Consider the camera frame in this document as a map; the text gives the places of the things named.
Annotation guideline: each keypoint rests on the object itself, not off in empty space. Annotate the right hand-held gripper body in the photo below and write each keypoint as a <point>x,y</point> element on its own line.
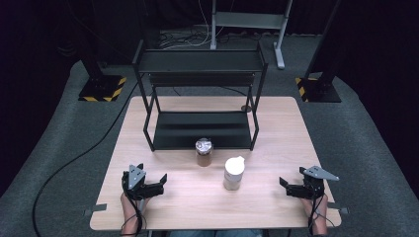
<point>313,186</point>

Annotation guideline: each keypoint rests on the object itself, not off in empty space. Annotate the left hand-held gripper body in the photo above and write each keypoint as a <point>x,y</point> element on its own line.
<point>135,179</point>

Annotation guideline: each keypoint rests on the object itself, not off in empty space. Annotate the glass jar with brown powder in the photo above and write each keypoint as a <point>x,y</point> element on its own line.
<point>204,159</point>

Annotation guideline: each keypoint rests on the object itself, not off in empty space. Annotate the white-lidded jar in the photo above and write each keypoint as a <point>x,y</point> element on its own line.
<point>234,177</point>

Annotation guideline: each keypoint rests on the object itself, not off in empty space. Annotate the black metal shelf rack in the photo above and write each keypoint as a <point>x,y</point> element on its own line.
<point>201,61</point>

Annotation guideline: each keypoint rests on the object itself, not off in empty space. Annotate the person's right hand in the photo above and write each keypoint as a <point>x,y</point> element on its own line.
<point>318,210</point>

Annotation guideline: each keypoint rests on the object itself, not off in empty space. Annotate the person's left hand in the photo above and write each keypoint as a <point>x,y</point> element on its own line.
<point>130,205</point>

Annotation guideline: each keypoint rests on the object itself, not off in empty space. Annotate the grey tape strip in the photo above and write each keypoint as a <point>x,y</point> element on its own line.
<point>339,208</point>
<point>97,208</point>

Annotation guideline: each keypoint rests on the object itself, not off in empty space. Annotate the black stand with striped base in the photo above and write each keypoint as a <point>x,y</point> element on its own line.
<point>321,92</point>
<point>99,89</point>

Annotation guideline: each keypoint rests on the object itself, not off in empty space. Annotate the small grey round disc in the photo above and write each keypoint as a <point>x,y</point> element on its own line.
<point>246,108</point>

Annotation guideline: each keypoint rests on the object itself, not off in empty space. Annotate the white metal stand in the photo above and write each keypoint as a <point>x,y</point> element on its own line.
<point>250,20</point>

